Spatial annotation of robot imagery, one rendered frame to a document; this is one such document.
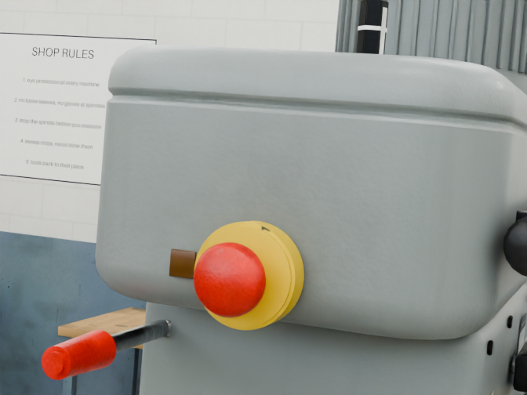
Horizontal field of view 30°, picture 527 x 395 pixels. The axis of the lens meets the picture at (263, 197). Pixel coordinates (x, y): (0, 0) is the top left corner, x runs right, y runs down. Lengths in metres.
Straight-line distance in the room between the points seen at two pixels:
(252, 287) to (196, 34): 4.97
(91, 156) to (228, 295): 5.20
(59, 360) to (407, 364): 0.22
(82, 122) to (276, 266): 5.22
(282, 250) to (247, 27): 4.84
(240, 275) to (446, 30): 0.47
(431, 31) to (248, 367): 0.39
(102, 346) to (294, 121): 0.18
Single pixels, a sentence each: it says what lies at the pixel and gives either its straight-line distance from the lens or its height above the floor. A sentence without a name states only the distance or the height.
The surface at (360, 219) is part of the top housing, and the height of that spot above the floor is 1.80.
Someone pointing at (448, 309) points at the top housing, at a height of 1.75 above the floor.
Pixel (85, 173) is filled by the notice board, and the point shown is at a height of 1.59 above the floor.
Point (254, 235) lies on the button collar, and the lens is 0.54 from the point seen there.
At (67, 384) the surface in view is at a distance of 4.96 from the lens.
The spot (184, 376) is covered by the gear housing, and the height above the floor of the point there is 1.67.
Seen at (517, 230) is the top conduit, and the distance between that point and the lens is 0.56.
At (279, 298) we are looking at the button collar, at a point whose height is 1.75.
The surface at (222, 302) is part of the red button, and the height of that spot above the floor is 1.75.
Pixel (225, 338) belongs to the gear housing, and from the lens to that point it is 0.68.
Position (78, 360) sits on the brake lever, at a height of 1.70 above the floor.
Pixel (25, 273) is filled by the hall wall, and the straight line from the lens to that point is 5.96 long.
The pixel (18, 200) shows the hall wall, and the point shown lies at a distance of 5.97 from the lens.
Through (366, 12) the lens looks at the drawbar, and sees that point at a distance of 0.77.
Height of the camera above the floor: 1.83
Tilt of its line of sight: 3 degrees down
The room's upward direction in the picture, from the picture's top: 5 degrees clockwise
